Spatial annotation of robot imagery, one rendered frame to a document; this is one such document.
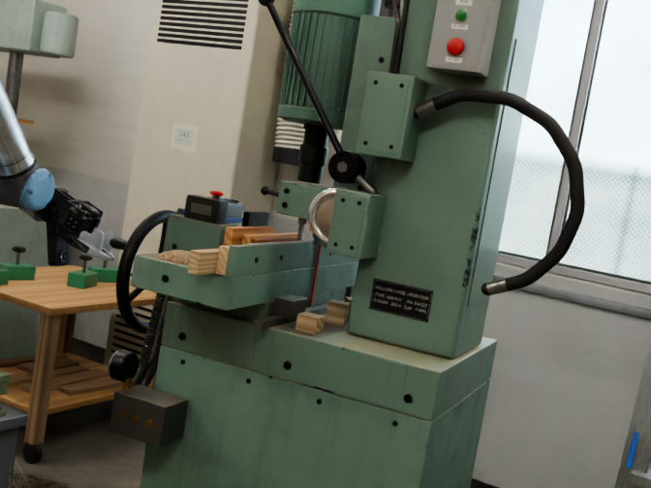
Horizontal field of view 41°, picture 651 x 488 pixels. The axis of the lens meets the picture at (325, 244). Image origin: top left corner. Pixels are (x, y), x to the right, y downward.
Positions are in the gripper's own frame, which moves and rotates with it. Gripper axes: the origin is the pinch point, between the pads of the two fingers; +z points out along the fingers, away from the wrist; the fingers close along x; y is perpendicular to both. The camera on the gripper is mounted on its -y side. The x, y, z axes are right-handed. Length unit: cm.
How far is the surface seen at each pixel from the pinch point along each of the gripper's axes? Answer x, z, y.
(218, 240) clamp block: -0.6, 22.5, 18.4
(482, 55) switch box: -6, 55, 75
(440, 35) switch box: -6, 46, 75
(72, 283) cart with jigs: 90, -67, -56
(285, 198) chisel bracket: 7.5, 27.9, 31.7
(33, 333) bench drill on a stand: 145, -112, -115
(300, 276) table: 4.8, 40.2, 20.2
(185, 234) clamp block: -0.7, 15.0, 15.3
